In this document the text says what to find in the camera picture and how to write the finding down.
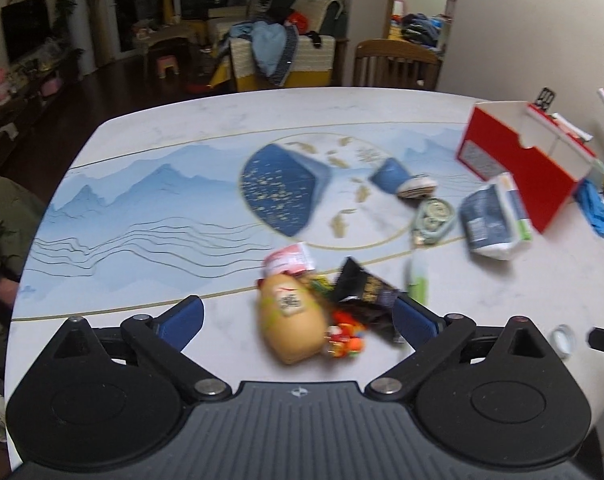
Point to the red orange candy packet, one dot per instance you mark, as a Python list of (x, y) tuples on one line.
[(344, 340)]

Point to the blue clothing pile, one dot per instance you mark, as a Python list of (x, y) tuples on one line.
[(269, 47)]

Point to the pale green tape dispenser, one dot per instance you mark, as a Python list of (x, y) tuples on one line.
[(432, 220)]

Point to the black snack packet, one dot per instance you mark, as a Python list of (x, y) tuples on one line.
[(364, 287)]

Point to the olive green clothing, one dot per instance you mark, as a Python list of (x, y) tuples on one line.
[(4, 230)]

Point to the blue cloth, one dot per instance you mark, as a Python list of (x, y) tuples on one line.
[(594, 207)]

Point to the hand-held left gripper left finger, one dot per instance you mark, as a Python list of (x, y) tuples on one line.
[(184, 322)]

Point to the black television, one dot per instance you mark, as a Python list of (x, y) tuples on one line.
[(25, 27)]

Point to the dark television cabinet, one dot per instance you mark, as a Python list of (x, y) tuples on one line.
[(26, 100)]

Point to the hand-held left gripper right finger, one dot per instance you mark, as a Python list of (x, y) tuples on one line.
[(414, 322)]

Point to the black phone stand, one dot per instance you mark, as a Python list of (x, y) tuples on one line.
[(546, 97)]

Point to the yellow giraffe toy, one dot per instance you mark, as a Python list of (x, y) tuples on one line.
[(164, 2)]

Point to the white standing air conditioner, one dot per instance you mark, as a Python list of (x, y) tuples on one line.
[(80, 15)]

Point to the red cardboard box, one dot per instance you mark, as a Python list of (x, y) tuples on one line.
[(512, 155)]

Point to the green white tube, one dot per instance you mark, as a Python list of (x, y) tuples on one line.
[(417, 280)]

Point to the pink stool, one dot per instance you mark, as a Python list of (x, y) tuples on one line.
[(165, 64)]

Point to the small clear cap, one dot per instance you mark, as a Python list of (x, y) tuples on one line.
[(564, 341)]

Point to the wooden chair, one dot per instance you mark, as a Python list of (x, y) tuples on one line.
[(397, 60)]

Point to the sofa with cream cover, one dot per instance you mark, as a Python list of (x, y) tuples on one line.
[(317, 55)]

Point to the pink ointment tube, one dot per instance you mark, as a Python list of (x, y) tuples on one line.
[(289, 259)]

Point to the blue white tissue packet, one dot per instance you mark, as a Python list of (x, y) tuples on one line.
[(487, 220)]

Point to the clothes pile on bed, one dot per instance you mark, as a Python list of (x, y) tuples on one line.
[(419, 27)]

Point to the orange cloth item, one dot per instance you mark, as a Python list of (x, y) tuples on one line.
[(298, 20)]

